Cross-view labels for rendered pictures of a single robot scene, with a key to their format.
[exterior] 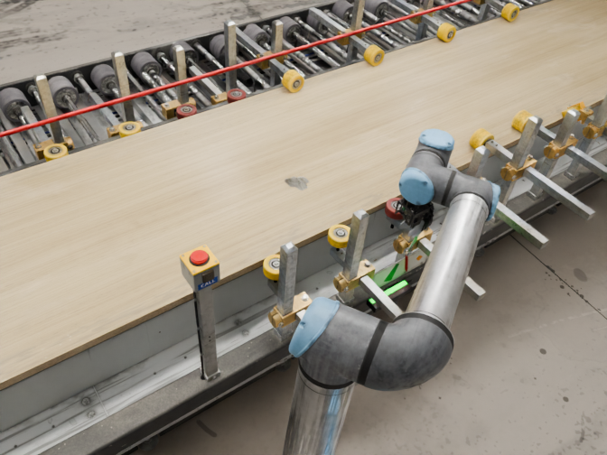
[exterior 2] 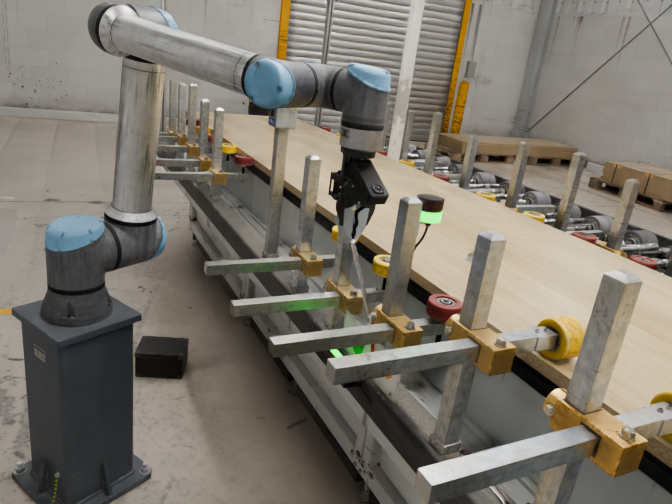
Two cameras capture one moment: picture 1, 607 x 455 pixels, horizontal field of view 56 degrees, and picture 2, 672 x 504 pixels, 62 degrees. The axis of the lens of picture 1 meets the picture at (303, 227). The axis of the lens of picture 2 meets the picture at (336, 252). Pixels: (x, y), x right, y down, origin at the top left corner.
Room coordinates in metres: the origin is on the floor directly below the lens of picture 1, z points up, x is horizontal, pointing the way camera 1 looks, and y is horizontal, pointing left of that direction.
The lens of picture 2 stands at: (1.41, -1.51, 1.41)
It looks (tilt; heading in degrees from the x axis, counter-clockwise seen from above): 20 degrees down; 100
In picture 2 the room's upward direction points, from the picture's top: 7 degrees clockwise
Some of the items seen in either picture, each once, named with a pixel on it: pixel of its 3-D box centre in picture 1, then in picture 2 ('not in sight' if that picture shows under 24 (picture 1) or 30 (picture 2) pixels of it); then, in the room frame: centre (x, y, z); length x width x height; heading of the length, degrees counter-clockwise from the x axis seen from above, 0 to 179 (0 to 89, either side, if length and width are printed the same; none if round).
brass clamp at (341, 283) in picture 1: (353, 276); (343, 295); (1.20, -0.18, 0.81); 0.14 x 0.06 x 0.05; 129
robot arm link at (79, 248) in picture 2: not in sight; (78, 250); (0.44, -0.20, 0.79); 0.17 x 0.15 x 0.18; 69
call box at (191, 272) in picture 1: (200, 269); (282, 116); (0.86, 0.23, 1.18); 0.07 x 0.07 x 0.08; 39
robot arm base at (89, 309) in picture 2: not in sight; (77, 295); (0.44, -0.21, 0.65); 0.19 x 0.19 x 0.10
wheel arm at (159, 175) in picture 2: not in sight; (198, 176); (0.35, 0.72, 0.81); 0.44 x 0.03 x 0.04; 39
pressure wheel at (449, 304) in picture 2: (395, 216); (441, 321); (1.45, -0.32, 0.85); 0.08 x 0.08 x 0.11
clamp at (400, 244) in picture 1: (412, 238); (396, 326); (1.36, -0.37, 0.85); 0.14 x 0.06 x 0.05; 129
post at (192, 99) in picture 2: not in sight; (191, 131); (0.08, 1.20, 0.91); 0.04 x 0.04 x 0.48; 39
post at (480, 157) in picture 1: (463, 202); (465, 354); (1.50, -0.55, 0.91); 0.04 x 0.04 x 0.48; 39
